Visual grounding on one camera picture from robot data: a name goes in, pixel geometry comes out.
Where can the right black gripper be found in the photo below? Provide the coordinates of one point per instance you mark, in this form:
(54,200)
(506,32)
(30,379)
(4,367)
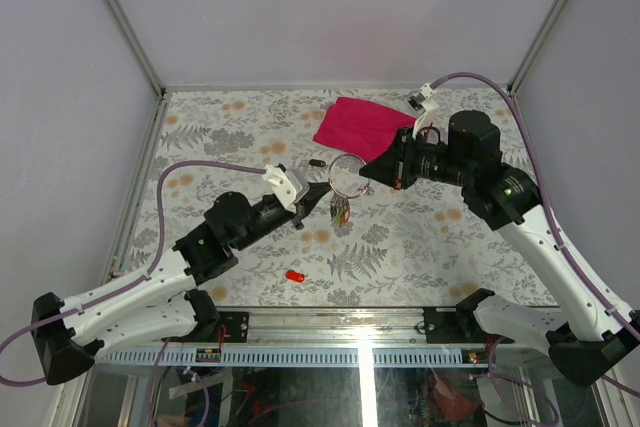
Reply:
(396,165)

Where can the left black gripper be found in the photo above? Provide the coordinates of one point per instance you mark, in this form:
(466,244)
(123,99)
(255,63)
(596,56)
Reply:
(304,209)

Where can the large metal keyring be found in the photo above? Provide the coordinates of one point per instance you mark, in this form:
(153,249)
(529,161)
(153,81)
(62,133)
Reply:
(344,177)

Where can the red key tag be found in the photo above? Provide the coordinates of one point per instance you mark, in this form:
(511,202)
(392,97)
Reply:
(295,276)

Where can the bunch of tagged keys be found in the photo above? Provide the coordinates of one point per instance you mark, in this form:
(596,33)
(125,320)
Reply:
(339,210)

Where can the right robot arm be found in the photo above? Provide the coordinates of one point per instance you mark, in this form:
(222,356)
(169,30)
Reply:
(592,331)

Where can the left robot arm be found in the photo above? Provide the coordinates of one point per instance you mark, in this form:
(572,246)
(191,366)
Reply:
(61,358)

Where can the magenta cloth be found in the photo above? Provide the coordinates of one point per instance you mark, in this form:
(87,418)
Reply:
(360,127)

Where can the floral table mat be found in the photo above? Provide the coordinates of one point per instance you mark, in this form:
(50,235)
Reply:
(416,247)

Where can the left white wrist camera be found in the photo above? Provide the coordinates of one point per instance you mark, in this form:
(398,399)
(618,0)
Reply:
(289,186)

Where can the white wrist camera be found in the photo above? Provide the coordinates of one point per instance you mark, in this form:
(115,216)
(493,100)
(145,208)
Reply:
(422,101)
(289,186)

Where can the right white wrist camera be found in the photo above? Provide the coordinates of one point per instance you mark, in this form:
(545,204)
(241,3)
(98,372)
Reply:
(422,101)

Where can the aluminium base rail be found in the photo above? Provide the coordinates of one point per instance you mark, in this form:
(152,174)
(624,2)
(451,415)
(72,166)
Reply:
(345,324)

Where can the white slotted cable duct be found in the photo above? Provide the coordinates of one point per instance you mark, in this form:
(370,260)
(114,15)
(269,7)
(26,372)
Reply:
(243,356)

